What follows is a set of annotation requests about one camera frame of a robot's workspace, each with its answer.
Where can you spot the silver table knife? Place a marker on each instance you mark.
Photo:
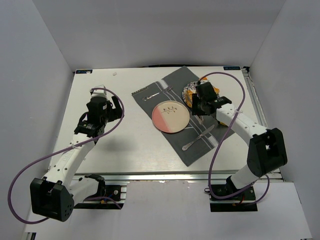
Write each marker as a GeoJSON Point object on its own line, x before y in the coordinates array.
{"type": "Point", "coordinates": [188, 145]}

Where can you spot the aluminium table rail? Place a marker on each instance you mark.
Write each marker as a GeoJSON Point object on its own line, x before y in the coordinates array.
{"type": "Point", "coordinates": [179, 176]}
{"type": "Point", "coordinates": [254, 97]}

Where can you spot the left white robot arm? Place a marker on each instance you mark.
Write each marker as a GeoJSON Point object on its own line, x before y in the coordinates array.
{"type": "Point", "coordinates": [54, 195]}

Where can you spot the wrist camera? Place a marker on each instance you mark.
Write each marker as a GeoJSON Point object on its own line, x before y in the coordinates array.
{"type": "Point", "coordinates": [98, 91]}
{"type": "Point", "coordinates": [205, 91]}

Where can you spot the aluminium table rail right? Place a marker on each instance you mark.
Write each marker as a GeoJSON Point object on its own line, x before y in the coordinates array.
{"type": "Point", "coordinates": [254, 97]}

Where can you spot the aluminium table rail front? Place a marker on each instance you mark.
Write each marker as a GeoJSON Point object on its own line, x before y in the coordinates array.
{"type": "Point", "coordinates": [179, 176]}

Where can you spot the blue table label right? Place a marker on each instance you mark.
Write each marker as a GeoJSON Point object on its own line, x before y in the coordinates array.
{"type": "Point", "coordinates": [231, 68]}

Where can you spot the silver fork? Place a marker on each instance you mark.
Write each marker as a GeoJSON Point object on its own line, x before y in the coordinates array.
{"type": "Point", "coordinates": [153, 95]}

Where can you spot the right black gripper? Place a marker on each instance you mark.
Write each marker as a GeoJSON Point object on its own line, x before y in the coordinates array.
{"type": "Point", "coordinates": [197, 109]}

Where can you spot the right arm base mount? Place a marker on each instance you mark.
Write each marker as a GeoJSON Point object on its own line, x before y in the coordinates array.
{"type": "Point", "coordinates": [243, 202]}

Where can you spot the grey striped cloth placemat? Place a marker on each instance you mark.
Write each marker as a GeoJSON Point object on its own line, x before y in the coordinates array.
{"type": "Point", "coordinates": [177, 80]}

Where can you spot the blue table label left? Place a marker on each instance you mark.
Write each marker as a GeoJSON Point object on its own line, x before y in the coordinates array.
{"type": "Point", "coordinates": [83, 71]}

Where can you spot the blue floral patterned plate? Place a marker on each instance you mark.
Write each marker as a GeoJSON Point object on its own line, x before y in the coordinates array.
{"type": "Point", "coordinates": [188, 90]}

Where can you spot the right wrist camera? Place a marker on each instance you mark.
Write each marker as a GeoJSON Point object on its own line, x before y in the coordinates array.
{"type": "Point", "coordinates": [205, 91]}

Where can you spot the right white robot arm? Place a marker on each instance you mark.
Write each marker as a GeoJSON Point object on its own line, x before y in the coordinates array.
{"type": "Point", "coordinates": [266, 147]}

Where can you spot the pink and cream plate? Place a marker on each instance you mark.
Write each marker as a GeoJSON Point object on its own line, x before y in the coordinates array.
{"type": "Point", "coordinates": [170, 116]}

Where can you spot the blue table label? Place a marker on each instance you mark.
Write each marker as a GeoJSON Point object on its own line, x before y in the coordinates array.
{"type": "Point", "coordinates": [83, 71]}
{"type": "Point", "coordinates": [231, 68]}

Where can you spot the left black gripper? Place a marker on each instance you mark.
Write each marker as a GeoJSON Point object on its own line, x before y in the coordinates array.
{"type": "Point", "coordinates": [114, 113]}

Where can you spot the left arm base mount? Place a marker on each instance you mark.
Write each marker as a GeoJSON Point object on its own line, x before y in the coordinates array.
{"type": "Point", "coordinates": [94, 193]}

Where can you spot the long croissant bread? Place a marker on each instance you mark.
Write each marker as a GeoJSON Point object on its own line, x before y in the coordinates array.
{"type": "Point", "coordinates": [216, 90]}

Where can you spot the striped oblong bread roll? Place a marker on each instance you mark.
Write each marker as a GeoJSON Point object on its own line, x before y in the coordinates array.
{"type": "Point", "coordinates": [189, 98]}

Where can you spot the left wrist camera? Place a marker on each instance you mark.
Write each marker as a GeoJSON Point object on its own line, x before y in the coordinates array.
{"type": "Point", "coordinates": [98, 91]}

